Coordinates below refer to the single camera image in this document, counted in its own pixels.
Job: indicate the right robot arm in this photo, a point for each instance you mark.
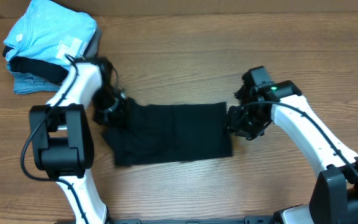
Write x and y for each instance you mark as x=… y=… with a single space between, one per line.
x=262 y=102

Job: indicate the black polo shirt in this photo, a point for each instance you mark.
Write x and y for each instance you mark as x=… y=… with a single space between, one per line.
x=170 y=133

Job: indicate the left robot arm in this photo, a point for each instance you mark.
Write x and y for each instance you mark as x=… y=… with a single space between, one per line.
x=60 y=147

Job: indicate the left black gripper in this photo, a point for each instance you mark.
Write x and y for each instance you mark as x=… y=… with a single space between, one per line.
x=117 y=117

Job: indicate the grey folded garment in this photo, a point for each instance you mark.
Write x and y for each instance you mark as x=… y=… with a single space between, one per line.
x=92 y=48

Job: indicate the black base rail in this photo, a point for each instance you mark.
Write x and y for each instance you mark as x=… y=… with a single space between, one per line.
x=191 y=221

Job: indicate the black folded garment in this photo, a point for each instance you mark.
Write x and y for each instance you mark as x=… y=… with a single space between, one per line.
x=48 y=71

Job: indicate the light blue folded t-shirt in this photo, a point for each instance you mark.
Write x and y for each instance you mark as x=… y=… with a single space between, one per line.
x=48 y=32

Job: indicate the blue denim folded jeans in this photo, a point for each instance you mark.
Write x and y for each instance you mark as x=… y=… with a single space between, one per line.
x=26 y=83

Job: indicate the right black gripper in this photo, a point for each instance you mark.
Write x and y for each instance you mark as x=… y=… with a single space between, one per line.
x=237 y=121

